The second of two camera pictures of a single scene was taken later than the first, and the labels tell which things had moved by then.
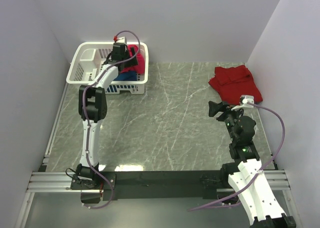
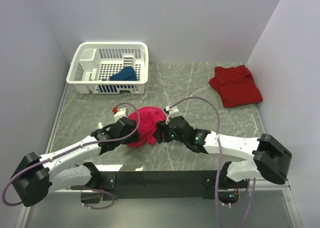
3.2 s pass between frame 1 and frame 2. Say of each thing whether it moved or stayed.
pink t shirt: moved
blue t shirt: stayed
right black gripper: moved
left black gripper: moved
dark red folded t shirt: stayed
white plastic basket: stayed
